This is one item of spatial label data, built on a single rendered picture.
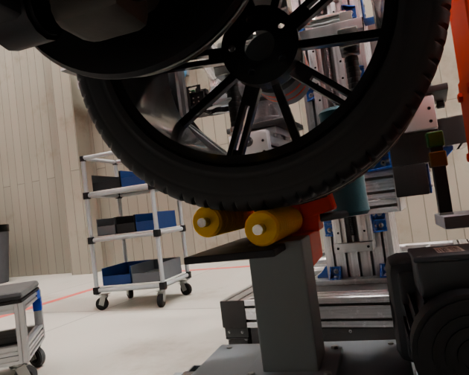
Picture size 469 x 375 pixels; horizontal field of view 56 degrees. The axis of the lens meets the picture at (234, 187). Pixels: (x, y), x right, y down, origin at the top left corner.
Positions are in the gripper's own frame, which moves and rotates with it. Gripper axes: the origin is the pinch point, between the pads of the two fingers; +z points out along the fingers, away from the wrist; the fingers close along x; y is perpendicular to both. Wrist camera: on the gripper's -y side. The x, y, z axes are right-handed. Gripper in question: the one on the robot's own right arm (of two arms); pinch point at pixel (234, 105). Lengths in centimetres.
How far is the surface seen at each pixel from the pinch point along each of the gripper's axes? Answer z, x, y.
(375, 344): 31, -28, -61
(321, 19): 28.0, -4.2, 16.8
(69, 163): -308, 324, 52
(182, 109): -6.9, -22.3, -4.0
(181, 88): -6.7, -22.3, 1.0
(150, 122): -1, -51, -13
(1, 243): -406, 307, -34
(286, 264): 19, -46, -41
